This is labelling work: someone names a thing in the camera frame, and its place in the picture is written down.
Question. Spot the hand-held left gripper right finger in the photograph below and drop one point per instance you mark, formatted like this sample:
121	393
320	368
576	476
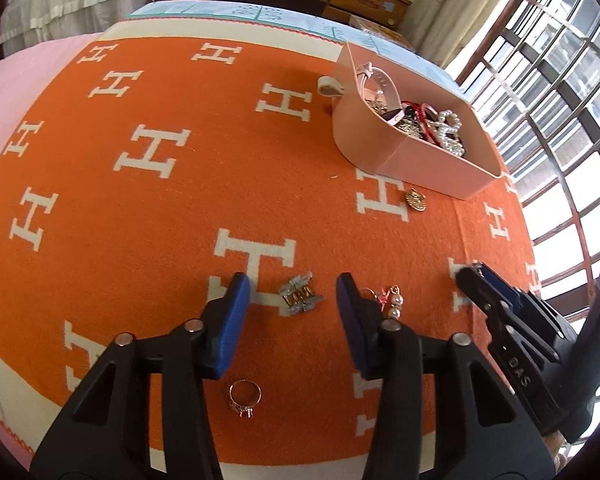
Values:
357	325

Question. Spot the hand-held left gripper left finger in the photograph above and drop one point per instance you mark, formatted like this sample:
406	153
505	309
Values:
227	325

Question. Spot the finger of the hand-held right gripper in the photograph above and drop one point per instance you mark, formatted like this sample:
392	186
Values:
480	295
505	290

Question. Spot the pearl earring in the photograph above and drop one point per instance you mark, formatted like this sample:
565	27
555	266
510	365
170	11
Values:
394	304

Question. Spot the silver bow hair clip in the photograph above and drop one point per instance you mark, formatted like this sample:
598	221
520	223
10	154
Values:
300	296

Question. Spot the gold brooch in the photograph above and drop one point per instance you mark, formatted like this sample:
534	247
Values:
416	201

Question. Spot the pink storage box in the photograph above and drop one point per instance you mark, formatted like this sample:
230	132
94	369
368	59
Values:
420	160

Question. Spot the orange patterned blanket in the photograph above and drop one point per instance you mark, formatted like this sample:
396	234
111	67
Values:
155	240

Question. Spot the window with metal grille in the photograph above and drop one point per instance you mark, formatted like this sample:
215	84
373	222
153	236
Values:
545	125

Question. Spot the cream curtain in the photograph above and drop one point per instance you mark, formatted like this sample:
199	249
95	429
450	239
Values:
455	10

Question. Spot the light blue mat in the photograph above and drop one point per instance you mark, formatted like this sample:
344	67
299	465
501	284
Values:
230	10

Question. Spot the pink bed sheet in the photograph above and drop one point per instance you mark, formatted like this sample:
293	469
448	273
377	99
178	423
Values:
10	90

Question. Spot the white lace cover cloth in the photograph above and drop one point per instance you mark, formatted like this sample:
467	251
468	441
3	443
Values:
80	0

